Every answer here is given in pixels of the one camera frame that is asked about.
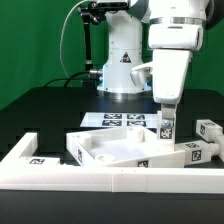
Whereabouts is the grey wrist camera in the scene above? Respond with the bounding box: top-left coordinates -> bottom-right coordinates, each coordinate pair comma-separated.
130,62 -> 153,85

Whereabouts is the white U-shaped obstacle fence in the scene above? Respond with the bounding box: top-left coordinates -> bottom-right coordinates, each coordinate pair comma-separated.
0,133 -> 224,194

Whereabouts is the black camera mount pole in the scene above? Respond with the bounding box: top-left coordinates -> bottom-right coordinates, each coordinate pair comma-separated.
78,1 -> 106,71

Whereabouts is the white marker tag sheet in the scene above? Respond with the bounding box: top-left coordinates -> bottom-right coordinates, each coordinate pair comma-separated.
80,112 -> 157,128

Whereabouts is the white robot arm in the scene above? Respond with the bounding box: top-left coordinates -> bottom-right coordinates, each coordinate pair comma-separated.
96,0 -> 224,128

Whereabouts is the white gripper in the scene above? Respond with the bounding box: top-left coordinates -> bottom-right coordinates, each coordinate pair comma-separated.
152,49 -> 191,128

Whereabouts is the white square tabletop part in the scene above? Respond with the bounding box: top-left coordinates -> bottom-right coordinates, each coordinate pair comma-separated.
66,126 -> 185,168

